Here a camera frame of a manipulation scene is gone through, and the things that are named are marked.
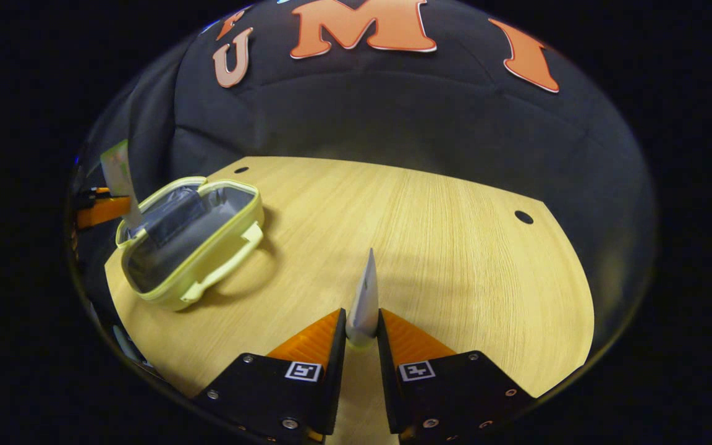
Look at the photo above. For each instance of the pale yellow small suitcase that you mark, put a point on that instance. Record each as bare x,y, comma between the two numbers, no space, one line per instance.
207,247

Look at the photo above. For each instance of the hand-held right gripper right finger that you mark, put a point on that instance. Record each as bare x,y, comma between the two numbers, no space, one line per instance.
387,383

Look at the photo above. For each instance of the white tube with green band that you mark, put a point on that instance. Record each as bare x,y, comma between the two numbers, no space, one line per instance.
120,179

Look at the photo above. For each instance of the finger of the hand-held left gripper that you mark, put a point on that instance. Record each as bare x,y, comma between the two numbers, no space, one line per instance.
93,193
102,212

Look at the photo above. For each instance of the pale green cream tube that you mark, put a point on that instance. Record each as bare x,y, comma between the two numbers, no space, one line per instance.
364,303

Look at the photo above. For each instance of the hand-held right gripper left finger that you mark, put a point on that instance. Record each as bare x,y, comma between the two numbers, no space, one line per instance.
335,383

